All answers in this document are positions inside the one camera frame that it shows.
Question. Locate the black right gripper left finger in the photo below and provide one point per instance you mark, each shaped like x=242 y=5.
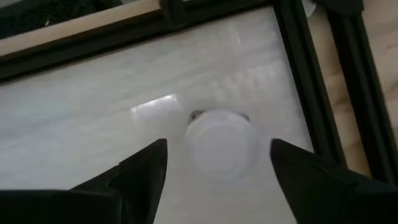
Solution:
x=130 y=196

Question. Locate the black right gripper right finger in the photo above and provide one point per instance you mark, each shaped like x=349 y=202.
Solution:
x=326 y=199

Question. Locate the light wooden table board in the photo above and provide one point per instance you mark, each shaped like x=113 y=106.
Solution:
x=77 y=26

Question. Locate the black aluminium table frame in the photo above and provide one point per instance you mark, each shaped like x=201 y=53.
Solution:
x=311 y=93

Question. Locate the bagel seasoning glass jar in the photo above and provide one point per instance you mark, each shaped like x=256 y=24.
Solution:
x=220 y=146

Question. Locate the black flat bar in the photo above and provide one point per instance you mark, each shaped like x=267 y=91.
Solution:
x=46 y=15

